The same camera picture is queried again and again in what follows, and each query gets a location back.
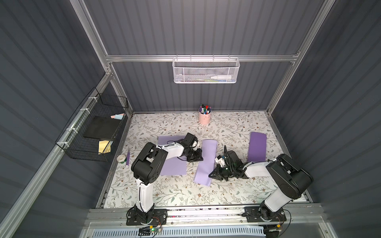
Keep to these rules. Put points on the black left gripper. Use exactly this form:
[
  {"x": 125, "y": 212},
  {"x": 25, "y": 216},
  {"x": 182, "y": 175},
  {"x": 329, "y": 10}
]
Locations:
[{"x": 194, "y": 153}]

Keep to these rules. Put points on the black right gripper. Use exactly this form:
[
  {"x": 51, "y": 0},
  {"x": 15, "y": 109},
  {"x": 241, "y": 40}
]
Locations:
[{"x": 222, "y": 169}]

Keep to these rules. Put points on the light lavender paper sheet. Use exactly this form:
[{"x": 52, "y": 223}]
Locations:
[
  {"x": 205, "y": 167},
  {"x": 173, "y": 166}
]

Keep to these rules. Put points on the dark purple paper sheet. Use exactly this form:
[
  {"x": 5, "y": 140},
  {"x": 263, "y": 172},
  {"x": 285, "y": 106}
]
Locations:
[{"x": 257, "y": 147}]

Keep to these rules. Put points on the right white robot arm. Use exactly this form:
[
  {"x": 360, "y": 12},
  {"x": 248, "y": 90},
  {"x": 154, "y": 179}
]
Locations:
[{"x": 291, "y": 180}]

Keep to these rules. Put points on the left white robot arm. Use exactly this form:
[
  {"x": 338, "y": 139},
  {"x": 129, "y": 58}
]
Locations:
[{"x": 149, "y": 163}]

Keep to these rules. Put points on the pink pen cup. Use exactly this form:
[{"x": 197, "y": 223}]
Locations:
[{"x": 204, "y": 114}]

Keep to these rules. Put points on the white perforated vent panel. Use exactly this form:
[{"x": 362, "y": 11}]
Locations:
[{"x": 237, "y": 231}]

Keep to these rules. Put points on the green dot sticker roll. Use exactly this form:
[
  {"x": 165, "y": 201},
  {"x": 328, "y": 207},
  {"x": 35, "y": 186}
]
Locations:
[{"x": 122, "y": 158}]

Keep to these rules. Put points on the white marker in basket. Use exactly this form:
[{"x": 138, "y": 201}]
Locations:
[{"x": 221, "y": 77}]

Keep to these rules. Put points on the pastel sticky note stack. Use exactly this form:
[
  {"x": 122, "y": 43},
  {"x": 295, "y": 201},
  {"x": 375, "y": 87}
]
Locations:
[{"x": 118, "y": 116}]

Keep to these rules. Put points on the yellow sticky note pad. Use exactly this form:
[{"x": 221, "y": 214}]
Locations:
[{"x": 104, "y": 146}]

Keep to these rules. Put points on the black notebook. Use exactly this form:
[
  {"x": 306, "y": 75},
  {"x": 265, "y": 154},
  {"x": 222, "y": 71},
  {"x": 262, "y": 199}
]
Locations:
[{"x": 101, "y": 128}]

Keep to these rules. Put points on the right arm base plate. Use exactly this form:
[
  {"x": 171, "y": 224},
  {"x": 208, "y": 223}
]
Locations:
[{"x": 262, "y": 214}]

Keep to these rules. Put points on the aluminium front rail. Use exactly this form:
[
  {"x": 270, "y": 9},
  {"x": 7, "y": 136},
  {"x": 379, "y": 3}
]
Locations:
[{"x": 205, "y": 215}]

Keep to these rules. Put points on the white wire mesh basket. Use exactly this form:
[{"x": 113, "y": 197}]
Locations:
[{"x": 200, "y": 70}]

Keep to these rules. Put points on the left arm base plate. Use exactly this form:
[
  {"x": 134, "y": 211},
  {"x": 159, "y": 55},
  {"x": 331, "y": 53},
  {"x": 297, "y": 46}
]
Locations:
[{"x": 154, "y": 217}]

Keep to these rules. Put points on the black wire wall basket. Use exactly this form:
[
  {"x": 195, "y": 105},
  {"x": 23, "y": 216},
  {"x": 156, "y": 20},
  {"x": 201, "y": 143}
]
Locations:
[{"x": 71, "y": 140}]

